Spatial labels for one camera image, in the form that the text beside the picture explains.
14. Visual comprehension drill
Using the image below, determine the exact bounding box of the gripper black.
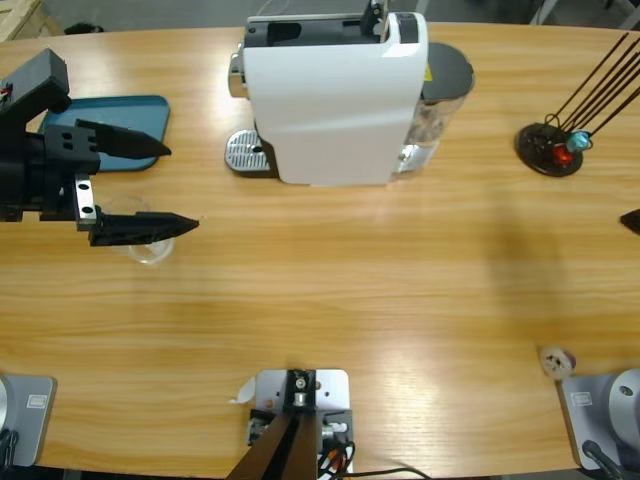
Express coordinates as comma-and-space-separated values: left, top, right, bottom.
0, 118, 201, 249

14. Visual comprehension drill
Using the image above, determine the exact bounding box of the purple coffee capsule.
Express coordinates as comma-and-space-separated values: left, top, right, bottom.
538, 344, 577, 377

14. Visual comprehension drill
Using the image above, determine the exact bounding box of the white capsule coffee machine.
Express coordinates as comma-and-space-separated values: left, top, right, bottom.
223, 0, 430, 189

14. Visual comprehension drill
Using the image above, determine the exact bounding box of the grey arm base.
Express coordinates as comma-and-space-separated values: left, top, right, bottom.
0, 374, 58, 469
557, 368, 640, 471

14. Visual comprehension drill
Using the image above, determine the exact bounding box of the clear glass cup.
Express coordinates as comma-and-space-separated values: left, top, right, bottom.
107, 195, 176, 265

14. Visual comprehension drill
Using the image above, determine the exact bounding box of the teal plastic tray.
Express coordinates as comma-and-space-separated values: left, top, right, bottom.
42, 94, 172, 174

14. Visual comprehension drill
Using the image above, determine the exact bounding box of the white tape scrap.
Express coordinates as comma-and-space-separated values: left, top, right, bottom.
228, 375, 259, 405

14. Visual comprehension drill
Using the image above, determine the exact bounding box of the clear water tank black lid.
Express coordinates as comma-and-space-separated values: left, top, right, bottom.
394, 42, 476, 176

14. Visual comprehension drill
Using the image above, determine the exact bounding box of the black wire capsule holder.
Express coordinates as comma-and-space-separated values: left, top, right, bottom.
513, 32, 640, 178

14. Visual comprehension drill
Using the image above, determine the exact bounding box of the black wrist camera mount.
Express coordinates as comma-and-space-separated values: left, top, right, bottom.
0, 48, 71, 134

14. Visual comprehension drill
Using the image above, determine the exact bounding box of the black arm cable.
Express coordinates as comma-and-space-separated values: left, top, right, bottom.
582, 439, 626, 480
0, 429, 21, 469

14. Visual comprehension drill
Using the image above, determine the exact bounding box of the white camera mount dark post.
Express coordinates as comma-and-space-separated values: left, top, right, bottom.
227, 368, 355, 480

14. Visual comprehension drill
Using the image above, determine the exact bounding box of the orange cable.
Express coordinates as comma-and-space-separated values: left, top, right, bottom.
319, 444, 351, 471

